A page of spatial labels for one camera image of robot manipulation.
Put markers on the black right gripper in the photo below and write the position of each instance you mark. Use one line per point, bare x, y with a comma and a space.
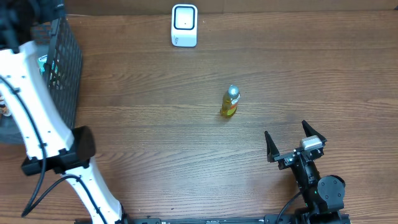
286, 158

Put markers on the yellow liquid bottle silver cap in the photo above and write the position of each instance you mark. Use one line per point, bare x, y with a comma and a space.
230, 101

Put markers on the teal white tissue pack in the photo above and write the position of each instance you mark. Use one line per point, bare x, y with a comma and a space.
41, 61

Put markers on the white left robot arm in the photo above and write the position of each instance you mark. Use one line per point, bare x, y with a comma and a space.
54, 151

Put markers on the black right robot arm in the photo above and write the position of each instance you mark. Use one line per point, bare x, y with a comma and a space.
319, 199

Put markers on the white barcode scanner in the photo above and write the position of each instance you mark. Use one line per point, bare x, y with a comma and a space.
184, 25

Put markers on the dark grey mesh basket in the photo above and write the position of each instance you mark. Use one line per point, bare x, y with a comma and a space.
56, 40

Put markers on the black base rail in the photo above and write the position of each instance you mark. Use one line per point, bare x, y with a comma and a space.
211, 221

